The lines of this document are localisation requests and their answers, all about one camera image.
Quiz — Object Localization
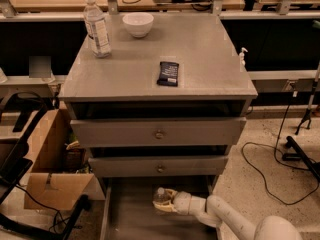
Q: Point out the dark snack packet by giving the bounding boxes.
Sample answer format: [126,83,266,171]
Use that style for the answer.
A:
[157,61,179,87]

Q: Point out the white ceramic bowl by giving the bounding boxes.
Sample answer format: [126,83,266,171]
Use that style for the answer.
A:
[122,12,154,38]

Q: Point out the grey middle drawer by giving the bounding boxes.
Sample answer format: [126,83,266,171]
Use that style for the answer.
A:
[89,156,228,178]

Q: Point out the small pump dispenser bottle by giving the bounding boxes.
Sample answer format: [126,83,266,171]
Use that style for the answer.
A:
[239,47,248,67]

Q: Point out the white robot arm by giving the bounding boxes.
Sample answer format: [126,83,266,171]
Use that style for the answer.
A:
[153,187,303,240]

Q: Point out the open cardboard box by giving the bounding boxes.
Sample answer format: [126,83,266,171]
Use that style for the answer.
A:
[26,109,105,210]

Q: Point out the clear water bottle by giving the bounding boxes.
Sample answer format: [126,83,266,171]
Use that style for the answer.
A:
[153,187,171,205]

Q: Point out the labelled water bottle left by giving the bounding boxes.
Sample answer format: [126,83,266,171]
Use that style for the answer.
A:
[83,0,111,58]

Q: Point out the grey drawer cabinet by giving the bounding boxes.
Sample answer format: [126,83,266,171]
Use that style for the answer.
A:
[58,12,258,240]

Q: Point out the grey top drawer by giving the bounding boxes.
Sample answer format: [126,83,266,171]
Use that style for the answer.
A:
[71,117,246,148]

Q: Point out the black chair frame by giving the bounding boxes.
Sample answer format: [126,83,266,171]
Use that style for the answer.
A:
[0,92,90,240]

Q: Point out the black stand leg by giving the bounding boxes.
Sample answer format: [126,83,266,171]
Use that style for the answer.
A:
[282,65,320,182]

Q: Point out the grey open bottom drawer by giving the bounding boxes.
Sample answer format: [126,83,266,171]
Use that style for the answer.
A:
[99,176,218,240]

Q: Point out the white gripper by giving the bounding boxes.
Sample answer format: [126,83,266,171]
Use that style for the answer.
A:
[153,188,192,215]

